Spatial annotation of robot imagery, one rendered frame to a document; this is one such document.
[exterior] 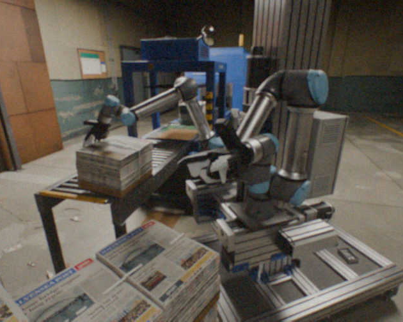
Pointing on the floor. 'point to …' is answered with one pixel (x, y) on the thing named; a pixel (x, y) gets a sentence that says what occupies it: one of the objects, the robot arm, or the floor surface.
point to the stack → (132, 282)
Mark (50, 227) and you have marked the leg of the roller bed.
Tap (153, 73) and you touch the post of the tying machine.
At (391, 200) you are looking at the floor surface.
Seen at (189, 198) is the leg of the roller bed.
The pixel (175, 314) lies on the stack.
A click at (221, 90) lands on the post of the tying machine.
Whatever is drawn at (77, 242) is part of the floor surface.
